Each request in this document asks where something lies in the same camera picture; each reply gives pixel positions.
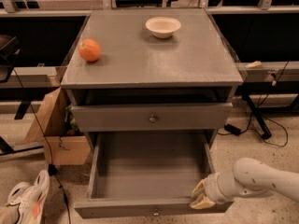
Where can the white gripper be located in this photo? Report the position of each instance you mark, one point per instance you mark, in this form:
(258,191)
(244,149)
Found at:
(212,188)

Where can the grey drawer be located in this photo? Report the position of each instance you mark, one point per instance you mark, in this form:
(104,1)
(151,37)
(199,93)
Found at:
(108,118)
(145,174)

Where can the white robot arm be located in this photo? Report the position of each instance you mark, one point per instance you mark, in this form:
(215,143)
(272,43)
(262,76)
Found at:
(248,178)

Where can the grey wooden drawer cabinet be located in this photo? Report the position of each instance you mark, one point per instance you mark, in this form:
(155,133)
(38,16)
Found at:
(193,66)

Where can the grey top drawer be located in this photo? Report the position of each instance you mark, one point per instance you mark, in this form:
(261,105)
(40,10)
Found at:
(108,118)

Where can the small yellow foam piece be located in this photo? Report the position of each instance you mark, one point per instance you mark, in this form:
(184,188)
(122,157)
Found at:
(254,64)

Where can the brown cardboard box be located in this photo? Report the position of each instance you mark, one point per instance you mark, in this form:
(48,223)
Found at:
(49,129)

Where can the white sneaker with orange accents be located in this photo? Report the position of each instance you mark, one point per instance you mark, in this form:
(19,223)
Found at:
(25,202)

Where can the white paper bowl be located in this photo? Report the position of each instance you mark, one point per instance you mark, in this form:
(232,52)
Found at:
(163,27)

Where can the orange fruit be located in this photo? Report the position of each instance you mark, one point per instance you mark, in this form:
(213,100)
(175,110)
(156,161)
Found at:
(89,50)

